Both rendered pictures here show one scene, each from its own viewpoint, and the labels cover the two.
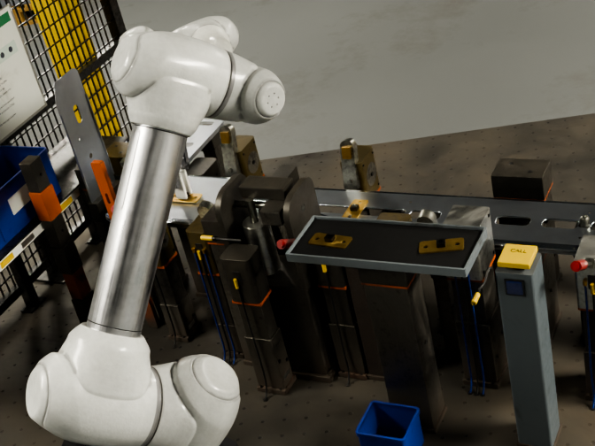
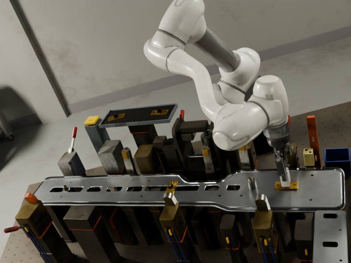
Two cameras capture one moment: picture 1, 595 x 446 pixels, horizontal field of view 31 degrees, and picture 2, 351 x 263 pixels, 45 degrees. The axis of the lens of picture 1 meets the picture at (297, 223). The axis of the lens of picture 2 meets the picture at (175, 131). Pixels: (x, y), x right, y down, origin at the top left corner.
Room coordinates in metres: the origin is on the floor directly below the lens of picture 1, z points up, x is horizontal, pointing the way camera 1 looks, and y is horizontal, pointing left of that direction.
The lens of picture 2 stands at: (3.54, -0.17, 2.11)
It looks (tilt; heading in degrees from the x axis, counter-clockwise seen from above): 31 degrees down; 175
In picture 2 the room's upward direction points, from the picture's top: 19 degrees counter-clockwise
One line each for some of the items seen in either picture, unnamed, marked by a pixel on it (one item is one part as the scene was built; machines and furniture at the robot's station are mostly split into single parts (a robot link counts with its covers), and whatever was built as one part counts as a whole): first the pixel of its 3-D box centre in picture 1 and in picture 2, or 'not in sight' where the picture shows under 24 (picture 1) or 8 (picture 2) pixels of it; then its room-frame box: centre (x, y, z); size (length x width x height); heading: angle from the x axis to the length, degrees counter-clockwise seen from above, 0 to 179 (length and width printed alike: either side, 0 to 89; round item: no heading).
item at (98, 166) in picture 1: (127, 248); (317, 168); (2.31, 0.43, 0.95); 0.03 x 0.01 x 0.50; 58
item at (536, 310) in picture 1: (529, 354); (108, 156); (1.59, -0.37, 0.92); 0.08 x 0.08 x 0.44; 58
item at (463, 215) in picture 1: (474, 303); (125, 178); (1.81, -0.32, 0.90); 0.13 x 0.08 x 0.41; 148
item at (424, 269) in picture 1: (384, 244); (138, 115); (1.73, -0.15, 1.16); 0.37 x 0.14 x 0.02; 58
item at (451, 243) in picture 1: (441, 243); (116, 116); (1.67, -0.25, 1.17); 0.08 x 0.04 x 0.01; 75
